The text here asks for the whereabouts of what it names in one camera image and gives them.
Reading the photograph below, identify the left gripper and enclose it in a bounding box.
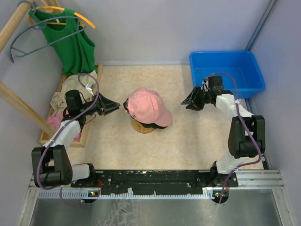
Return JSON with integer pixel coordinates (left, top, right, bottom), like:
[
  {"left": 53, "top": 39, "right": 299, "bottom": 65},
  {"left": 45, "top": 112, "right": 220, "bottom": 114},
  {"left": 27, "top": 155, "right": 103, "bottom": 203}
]
[{"left": 79, "top": 90, "right": 120, "bottom": 116}]

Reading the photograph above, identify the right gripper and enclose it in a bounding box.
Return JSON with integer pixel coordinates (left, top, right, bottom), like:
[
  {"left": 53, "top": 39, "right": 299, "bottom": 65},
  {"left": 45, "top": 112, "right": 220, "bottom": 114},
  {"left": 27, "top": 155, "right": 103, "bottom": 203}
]
[{"left": 181, "top": 86, "right": 210, "bottom": 111}]

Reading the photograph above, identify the wooden hat stand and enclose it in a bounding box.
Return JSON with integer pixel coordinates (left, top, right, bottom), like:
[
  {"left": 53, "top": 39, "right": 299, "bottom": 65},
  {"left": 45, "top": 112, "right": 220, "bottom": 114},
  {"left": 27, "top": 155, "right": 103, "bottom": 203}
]
[{"left": 131, "top": 119, "right": 155, "bottom": 134}]

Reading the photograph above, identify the pink cap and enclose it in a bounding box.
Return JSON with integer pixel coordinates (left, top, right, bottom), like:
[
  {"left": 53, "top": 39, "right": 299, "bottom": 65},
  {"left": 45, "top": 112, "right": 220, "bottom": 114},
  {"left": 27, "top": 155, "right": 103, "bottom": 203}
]
[{"left": 124, "top": 87, "right": 173, "bottom": 127}]

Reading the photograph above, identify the black baseball cap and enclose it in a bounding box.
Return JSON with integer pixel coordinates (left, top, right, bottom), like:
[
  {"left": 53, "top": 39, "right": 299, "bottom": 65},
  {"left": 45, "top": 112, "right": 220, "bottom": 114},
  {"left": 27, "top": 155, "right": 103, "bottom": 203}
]
[{"left": 123, "top": 98, "right": 167, "bottom": 129}]

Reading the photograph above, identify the wooden clothes rack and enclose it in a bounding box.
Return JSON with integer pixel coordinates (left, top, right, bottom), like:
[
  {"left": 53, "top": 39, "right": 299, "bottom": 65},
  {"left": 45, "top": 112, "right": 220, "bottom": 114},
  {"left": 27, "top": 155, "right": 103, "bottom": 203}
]
[{"left": 0, "top": 0, "right": 103, "bottom": 147}]

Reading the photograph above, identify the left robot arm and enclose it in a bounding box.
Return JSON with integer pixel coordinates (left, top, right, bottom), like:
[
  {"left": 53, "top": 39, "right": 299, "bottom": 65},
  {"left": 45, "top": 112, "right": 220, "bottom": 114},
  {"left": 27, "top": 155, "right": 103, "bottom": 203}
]
[{"left": 32, "top": 90, "right": 120, "bottom": 190}]

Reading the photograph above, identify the cream cloth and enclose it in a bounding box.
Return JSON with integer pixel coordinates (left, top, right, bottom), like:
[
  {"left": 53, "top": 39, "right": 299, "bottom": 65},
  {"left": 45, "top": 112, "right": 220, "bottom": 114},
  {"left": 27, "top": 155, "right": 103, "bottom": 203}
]
[{"left": 50, "top": 70, "right": 97, "bottom": 114}]

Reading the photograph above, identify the pink cloth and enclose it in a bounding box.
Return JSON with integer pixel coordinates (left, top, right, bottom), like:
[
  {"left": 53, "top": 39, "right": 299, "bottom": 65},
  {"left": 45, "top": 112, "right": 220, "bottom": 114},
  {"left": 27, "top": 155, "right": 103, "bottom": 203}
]
[{"left": 46, "top": 110, "right": 83, "bottom": 142}]

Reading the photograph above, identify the blue plastic bin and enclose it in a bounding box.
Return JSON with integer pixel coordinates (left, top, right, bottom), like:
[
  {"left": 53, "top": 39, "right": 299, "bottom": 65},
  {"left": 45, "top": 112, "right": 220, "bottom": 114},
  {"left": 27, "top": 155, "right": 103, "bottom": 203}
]
[{"left": 190, "top": 50, "right": 266, "bottom": 99}]

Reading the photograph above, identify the green tank top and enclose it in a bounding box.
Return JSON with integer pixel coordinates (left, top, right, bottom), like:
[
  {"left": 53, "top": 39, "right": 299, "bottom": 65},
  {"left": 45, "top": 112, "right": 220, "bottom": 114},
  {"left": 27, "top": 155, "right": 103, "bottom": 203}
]
[{"left": 34, "top": 11, "right": 97, "bottom": 75}]

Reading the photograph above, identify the grey-blue hanger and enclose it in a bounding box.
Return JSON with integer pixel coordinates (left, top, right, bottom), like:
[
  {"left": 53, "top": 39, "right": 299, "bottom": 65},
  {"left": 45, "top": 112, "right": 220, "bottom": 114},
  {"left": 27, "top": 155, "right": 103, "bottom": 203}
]
[{"left": 7, "top": 7, "right": 86, "bottom": 63}]

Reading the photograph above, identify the yellow hanger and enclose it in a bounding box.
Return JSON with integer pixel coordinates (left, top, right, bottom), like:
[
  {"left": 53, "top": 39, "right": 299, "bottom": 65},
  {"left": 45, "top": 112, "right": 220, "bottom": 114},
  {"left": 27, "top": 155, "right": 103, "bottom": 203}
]
[{"left": 29, "top": 0, "right": 96, "bottom": 29}]

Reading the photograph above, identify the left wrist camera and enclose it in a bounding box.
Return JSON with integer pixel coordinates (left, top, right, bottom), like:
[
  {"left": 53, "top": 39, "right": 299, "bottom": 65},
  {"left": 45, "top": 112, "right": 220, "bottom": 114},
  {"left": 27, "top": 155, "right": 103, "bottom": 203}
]
[{"left": 85, "top": 82, "right": 95, "bottom": 94}]

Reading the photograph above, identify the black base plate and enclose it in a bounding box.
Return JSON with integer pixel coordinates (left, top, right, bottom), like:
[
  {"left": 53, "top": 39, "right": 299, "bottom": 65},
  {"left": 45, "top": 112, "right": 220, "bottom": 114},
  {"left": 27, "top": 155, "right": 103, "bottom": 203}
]
[{"left": 71, "top": 169, "right": 227, "bottom": 195}]

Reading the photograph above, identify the aluminium frame rail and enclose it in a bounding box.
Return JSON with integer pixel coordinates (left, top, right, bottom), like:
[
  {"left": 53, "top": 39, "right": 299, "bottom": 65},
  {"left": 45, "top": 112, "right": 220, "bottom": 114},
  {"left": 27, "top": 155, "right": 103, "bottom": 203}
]
[{"left": 29, "top": 170, "right": 284, "bottom": 203}]

